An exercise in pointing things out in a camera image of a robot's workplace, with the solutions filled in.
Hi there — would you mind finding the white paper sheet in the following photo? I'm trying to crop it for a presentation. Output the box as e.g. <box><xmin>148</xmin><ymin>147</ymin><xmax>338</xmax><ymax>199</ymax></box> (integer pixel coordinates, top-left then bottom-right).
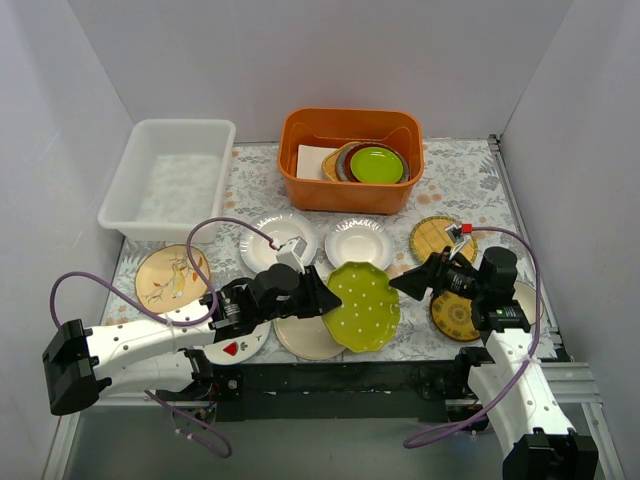
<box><xmin>296</xmin><ymin>145</ymin><xmax>335</xmax><ymax>180</ymax></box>

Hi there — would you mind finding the round woven bamboo mat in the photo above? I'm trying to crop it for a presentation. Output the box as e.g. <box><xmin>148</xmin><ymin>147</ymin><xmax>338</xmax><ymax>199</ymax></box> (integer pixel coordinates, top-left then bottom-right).
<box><xmin>409</xmin><ymin>216</ymin><xmax>456</xmax><ymax>263</ymax></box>

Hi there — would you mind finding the black aluminium base frame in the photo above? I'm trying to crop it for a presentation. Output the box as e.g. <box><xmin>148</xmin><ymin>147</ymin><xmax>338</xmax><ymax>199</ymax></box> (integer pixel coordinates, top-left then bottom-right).
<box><xmin>59</xmin><ymin>344</ymin><xmax>601</xmax><ymax>424</ymax></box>

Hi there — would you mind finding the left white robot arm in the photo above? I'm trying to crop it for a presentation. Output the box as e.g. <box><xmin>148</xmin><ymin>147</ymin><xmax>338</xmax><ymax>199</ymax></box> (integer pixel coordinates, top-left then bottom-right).
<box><xmin>42</xmin><ymin>263</ymin><xmax>342</xmax><ymax>416</ymax></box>

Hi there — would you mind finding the large white paper plate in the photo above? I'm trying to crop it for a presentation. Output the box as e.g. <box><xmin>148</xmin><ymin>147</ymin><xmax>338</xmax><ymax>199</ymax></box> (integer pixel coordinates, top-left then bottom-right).
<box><xmin>239</xmin><ymin>210</ymin><xmax>319</xmax><ymax>273</ymax></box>

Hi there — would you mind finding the purple cable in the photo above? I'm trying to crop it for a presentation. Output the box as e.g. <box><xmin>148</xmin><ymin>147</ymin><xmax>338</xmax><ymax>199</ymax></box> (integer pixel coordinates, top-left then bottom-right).
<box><xmin>48</xmin><ymin>217</ymin><xmax>281</xmax><ymax>459</ymax></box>
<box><xmin>402</xmin><ymin>225</ymin><xmax>544</xmax><ymax>449</ymax></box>

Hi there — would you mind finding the tan bird pattern plate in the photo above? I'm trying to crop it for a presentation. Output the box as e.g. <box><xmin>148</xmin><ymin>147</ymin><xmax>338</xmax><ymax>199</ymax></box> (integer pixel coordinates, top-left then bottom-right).
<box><xmin>135</xmin><ymin>244</ymin><xmax>207</xmax><ymax>314</ymax></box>

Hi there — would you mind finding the green polka dot plate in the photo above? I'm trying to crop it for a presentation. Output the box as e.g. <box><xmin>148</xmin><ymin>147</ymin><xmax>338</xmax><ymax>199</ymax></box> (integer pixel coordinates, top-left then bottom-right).
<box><xmin>322</xmin><ymin>261</ymin><xmax>401</xmax><ymax>353</ymax></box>

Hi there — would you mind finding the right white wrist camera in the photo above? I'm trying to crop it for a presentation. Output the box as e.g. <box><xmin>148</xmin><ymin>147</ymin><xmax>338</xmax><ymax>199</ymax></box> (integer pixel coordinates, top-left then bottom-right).
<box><xmin>445</xmin><ymin>222</ymin><xmax>473</xmax><ymax>260</ymax></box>

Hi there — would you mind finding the yellow brown ornate plate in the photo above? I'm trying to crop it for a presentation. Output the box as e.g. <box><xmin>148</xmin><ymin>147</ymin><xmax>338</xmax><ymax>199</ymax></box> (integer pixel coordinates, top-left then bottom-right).
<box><xmin>429</xmin><ymin>292</ymin><xmax>481</xmax><ymax>343</ymax></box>

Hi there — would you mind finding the dark red plate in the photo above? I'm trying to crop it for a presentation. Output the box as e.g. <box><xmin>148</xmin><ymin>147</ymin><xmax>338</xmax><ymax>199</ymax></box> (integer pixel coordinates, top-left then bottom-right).
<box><xmin>346</xmin><ymin>142</ymin><xmax>409</xmax><ymax>184</ymax></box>

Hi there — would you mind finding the pale green cream plate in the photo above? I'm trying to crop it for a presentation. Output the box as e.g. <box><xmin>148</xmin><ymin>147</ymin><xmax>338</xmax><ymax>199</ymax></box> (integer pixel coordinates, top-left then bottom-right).
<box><xmin>274</xmin><ymin>316</ymin><xmax>345</xmax><ymax>361</ymax></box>

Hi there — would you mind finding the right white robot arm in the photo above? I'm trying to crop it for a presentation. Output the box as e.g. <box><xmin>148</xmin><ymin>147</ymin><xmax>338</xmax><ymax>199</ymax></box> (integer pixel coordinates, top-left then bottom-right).
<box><xmin>389</xmin><ymin>247</ymin><xmax>599</xmax><ymax>479</ymax></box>

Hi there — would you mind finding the grey speckled plate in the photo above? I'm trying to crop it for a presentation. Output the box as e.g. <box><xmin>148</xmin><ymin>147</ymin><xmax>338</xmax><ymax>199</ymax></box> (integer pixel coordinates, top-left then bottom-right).
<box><xmin>335</xmin><ymin>142</ymin><xmax>358</xmax><ymax>182</ymax></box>

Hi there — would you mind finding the white plastic bin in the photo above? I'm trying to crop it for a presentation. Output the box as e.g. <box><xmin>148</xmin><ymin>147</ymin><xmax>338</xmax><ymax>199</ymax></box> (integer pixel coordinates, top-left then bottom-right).
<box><xmin>98</xmin><ymin>119</ymin><xmax>236</xmax><ymax>243</ymax></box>

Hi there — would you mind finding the floral pattern table mat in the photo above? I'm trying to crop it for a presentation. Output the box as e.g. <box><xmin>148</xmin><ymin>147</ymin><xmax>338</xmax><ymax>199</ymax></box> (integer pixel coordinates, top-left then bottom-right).
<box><xmin>99</xmin><ymin>138</ymin><xmax>562</xmax><ymax>365</ymax></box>

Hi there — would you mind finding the small white paper plate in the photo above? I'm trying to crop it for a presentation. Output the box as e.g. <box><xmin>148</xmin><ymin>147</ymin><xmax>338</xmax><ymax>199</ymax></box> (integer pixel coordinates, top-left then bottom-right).
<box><xmin>324</xmin><ymin>218</ymin><xmax>395</xmax><ymax>270</ymax></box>

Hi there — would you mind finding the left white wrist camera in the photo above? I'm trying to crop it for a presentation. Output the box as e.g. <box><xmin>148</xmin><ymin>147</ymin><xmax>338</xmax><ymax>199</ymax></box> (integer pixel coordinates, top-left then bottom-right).
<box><xmin>276</xmin><ymin>236</ymin><xmax>307</xmax><ymax>273</ymax></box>

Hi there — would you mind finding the lime green round plate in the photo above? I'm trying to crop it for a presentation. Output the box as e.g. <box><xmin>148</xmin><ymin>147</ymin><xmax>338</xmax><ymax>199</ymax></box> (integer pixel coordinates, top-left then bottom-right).
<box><xmin>349</xmin><ymin>146</ymin><xmax>404</xmax><ymax>184</ymax></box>

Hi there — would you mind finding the white watermelon pattern plate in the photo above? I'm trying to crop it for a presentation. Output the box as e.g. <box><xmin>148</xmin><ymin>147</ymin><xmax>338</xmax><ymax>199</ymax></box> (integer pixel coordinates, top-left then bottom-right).
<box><xmin>203</xmin><ymin>322</ymin><xmax>271</xmax><ymax>366</ymax></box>

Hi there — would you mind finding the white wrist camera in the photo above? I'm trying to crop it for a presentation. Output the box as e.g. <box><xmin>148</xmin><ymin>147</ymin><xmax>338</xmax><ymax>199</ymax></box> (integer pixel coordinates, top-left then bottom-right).
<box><xmin>276</xmin><ymin>236</ymin><xmax>307</xmax><ymax>273</ymax></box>
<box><xmin>445</xmin><ymin>222</ymin><xmax>473</xmax><ymax>260</ymax></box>

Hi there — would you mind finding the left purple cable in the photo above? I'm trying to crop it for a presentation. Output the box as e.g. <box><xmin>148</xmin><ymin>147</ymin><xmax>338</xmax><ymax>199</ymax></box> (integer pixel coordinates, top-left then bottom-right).
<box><xmin>48</xmin><ymin>217</ymin><xmax>281</xmax><ymax>459</ymax></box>

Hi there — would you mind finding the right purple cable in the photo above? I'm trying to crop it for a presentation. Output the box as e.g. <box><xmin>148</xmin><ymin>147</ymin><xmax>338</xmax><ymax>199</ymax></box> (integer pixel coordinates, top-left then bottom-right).
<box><xmin>402</xmin><ymin>225</ymin><xmax>544</xmax><ymax>449</ymax></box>

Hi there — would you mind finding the white bowl teal rim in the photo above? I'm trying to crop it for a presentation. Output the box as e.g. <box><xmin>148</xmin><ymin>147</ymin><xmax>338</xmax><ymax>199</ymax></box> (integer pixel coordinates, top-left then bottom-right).
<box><xmin>514</xmin><ymin>281</ymin><xmax>546</xmax><ymax>325</ymax></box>

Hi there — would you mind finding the small woven bamboo tray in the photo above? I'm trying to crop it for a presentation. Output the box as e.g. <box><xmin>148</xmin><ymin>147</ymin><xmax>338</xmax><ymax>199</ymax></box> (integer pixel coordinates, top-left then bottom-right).
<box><xmin>322</xmin><ymin>147</ymin><xmax>342</xmax><ymax>182</ymax></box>

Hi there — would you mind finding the orange plastic bin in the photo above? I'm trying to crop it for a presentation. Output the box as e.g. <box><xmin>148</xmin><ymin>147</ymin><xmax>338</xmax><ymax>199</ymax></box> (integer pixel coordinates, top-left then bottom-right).
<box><xmin>278</xmin><ymin>107</ymin><xmax>425</xmax><ymax>215</ymax></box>

